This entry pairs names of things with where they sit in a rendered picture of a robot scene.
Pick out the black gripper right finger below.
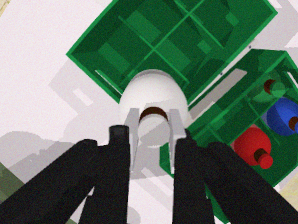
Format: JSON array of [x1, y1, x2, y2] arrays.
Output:
[[168, 109, 298, 224]]

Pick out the white paper pick list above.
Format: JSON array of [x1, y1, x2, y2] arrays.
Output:
[[95, 0, 112, 8]]

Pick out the green bottle crate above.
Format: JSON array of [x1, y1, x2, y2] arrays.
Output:
[[65, 0, 278, 105], [184, 49, 298, 188]]

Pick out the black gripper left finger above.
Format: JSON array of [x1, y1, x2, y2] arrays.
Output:
[[0, 108, 139, 224]]

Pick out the blue bottle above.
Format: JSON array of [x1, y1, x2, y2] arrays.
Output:
[[261, 96, 298, 136]]

